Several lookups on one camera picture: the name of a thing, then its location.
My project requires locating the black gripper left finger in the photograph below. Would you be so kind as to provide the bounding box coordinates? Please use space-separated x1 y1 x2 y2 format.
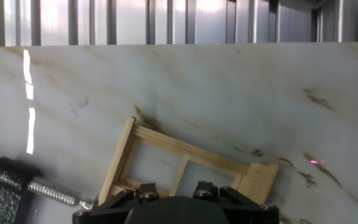
72 182 160 224

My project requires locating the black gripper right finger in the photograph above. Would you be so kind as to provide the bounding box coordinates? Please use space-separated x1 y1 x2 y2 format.
193 180 280 224

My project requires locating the wooden sliding window model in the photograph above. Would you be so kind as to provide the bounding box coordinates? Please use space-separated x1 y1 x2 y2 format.
97 116 279 206

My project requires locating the black C-clamp with steel screw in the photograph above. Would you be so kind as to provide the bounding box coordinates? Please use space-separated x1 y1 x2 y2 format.
0 156 96 224

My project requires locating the white marble pattern board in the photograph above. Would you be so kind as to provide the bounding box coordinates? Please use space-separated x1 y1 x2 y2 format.
0 42 358 224

